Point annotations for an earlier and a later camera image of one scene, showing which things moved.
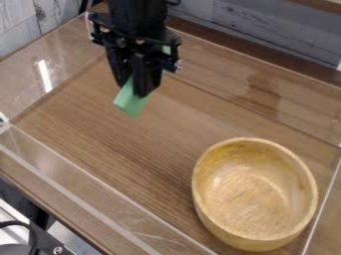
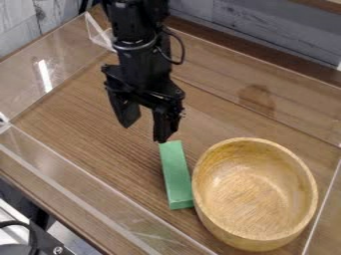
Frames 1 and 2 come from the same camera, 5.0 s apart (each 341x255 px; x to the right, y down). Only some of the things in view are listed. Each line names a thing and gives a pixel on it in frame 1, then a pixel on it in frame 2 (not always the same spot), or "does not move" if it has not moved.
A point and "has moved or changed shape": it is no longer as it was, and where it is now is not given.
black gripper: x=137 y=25 to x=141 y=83
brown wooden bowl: x=254 y=190 does not move
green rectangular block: x=130 y=103 has moved or changed shape
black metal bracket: x=47 y=243 does not move
